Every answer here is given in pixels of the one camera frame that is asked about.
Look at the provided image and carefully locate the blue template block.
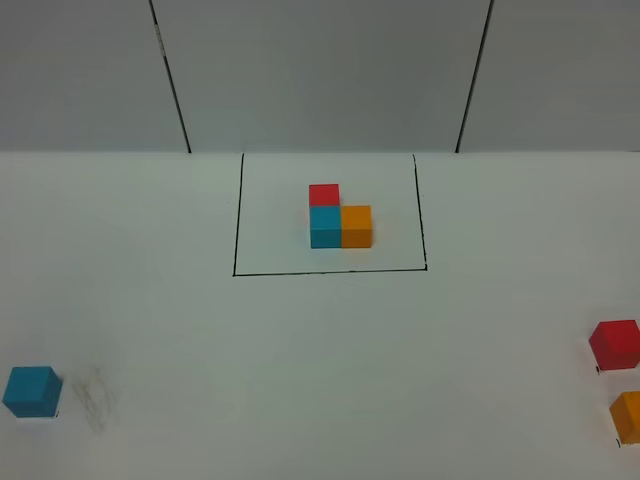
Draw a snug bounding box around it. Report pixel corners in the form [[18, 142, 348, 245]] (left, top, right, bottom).
[[310, 206, 342, 249]]

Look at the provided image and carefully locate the orange template block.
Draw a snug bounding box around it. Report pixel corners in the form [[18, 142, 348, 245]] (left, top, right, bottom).
[[341, 205, 373, 249]]

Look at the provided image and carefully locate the red template block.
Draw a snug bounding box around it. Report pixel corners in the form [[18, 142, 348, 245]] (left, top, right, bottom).
[[308, 184, 340, 207]]

